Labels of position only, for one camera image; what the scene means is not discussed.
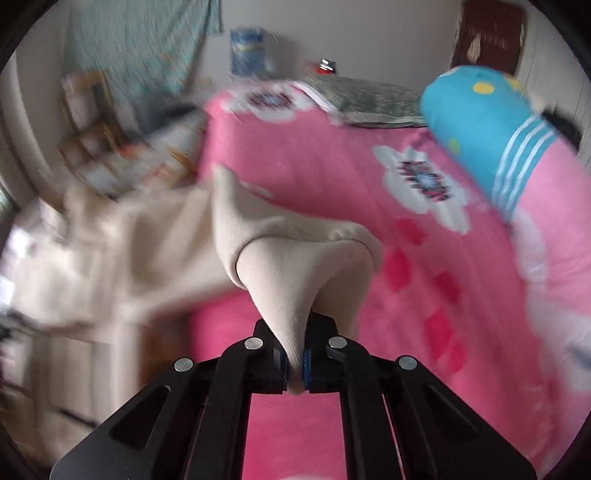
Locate beige zip jacket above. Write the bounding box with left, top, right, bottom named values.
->
left=9, top=164, right=384, bottom=395

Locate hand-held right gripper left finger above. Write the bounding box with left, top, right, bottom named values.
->
left=50, top=318, right=291, bottom=480

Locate pink floral blanket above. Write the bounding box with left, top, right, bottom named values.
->
left=189, top=80, right=591, bottom=480

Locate blue cloth with dots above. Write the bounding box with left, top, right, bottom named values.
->
left=421, top=65, right=583, bottom=222

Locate wooden chair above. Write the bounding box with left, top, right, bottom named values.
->
left=60, top=71, right=125, bottom=153

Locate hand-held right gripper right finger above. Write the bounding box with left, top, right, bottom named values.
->
left=302, top=314, right=539, bottom=480

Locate grey lace-edged pillow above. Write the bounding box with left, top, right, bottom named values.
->
left=302, top=76, right=428, bottom=127

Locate brown door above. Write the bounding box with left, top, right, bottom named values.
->
left=450, top=0, right=527, bottom=77

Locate teal floral hanging cloth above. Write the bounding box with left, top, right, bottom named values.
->
left=65, top=0, right=222, bottom=107

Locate blue water jug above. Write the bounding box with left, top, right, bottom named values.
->
left=230, top=28, right=271, bottom=77

